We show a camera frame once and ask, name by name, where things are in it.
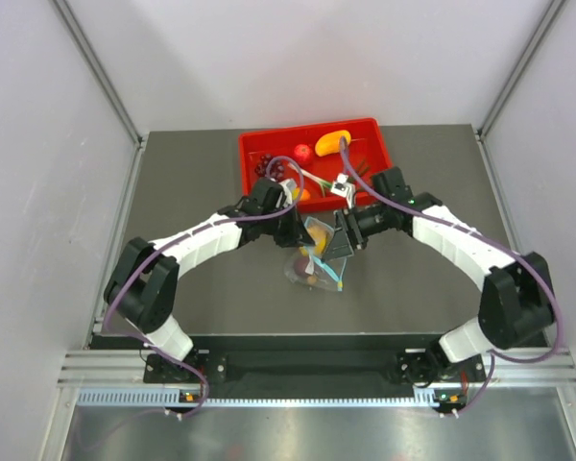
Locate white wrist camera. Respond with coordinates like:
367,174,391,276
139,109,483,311
330,173,356,208
278,179,300,207

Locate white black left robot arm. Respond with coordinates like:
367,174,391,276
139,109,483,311
103,178,313,381

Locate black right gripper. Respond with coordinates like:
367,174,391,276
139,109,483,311
323,202,392,263

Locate right aluminium frame post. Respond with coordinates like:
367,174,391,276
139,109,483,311
475,0,568,143

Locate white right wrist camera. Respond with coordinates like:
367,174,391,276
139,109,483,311
330,173,356,208

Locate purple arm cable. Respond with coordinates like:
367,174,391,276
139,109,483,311
338,135,566,419
103,156,304,419

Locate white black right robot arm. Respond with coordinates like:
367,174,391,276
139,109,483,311
323,167,556,387

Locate aluminium frame post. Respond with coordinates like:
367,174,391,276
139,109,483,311
50,0,144,148
475,0,568,143

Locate grey slotted cable duct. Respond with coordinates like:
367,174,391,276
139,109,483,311
77,388,464,409

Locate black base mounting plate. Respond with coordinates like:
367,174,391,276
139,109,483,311
142,349,467,388

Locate red fake strawberry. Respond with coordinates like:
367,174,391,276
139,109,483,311
293,144,315,165

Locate left aluminium frame post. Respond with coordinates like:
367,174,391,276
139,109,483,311
50,0,144,148

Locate green fake scallion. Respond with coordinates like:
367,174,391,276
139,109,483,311
288,160,371,196

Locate dark red fake grapes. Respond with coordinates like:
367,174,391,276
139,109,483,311
254,154,285,181

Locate yellow green fake mango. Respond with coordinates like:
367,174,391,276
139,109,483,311
292,188,311,202

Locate yellow fake corn cob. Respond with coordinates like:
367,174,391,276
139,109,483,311
314,130,351,158

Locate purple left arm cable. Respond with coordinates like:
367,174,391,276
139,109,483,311
103,156,304,419

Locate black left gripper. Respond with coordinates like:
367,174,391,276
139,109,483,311
261,201,314,248

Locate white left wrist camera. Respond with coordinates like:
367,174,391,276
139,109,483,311
278,179,300,207

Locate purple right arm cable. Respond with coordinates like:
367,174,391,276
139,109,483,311
338,135,566,419

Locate red plastic tray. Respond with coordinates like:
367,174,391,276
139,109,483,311
238,118,393,214

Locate yellow fake lemon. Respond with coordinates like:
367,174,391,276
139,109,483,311
307,224,332,256

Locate clear zip top bag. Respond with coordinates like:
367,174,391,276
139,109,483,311
284,217,347,292

